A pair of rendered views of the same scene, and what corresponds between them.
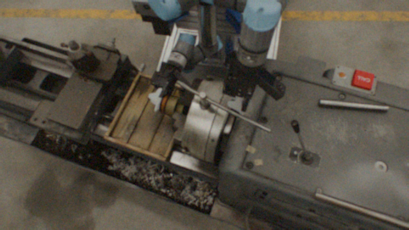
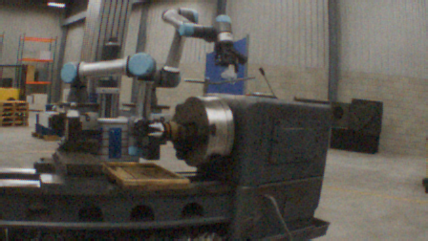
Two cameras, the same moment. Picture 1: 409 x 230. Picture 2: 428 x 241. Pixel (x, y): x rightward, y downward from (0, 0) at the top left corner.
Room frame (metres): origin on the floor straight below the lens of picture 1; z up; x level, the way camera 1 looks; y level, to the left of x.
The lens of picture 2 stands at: (-0.51, 1.51, 1.26)
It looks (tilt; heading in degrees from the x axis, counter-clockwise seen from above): 4 degrees down; 300
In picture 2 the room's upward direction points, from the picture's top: 4 degrees clockwise
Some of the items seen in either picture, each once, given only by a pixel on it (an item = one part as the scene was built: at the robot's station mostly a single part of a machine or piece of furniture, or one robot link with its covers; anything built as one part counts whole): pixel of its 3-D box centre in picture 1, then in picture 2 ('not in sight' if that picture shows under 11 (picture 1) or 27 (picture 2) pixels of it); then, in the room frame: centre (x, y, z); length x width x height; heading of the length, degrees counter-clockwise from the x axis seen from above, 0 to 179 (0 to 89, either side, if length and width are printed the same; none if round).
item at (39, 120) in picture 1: (81, 89); (65, 170); (0.75, 0.57, 0.90); 0.47 x 0.30 x 0.06; 153
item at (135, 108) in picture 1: (152, 114); (140, 174); (0.58, 0.24, 0.89); 0.36 x 0.30 x 0.04; 153
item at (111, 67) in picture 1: (95, 69); (77, 145); (0.79, 0.47, 0.99); 0.20 x 0.10 x 0.05; 63
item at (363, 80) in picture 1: (362, 80); not in sight; (0.44, -0.52, 1.26); 0.06 x 0.06 x 0.02; 63
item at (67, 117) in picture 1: (87, 84); (74, 158); (0.74, 0.52, 0.95); 0.43 x 0.17 x 0.05; 153
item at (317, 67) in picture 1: (308, 69); not in sight; (0.51, -0.37, 1.24); 0.09 x 0.08 x 0.03; 63
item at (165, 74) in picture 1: (166, 77); (145, 127); (0.65, 0.14, 1.08); 0.12 x 0.09 x 0.08; 152
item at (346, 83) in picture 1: (351, 83); not in sight; (0.45, -0.49, 1.23); 0.13 x 0.08 x 0.05; 63
